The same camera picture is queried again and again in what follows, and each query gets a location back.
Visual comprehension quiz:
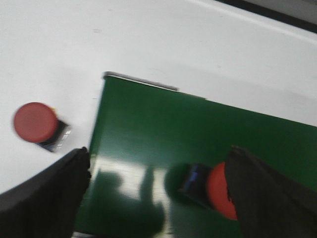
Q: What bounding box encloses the red push button switch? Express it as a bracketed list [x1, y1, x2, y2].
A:
[179, 162, 238, 221]
[12, 102, 71, 152]

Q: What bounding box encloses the aluminium conveyor frame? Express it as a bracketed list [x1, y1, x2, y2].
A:
[103, 71, 179, 92]

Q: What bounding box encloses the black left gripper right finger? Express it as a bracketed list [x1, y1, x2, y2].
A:
[224, 147, 317, 238]

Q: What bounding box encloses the green conveyor belt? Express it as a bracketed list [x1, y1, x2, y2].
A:
[75, 73, 317, 238]

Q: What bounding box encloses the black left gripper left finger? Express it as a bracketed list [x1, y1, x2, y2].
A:
[0, 147, 91, 238]

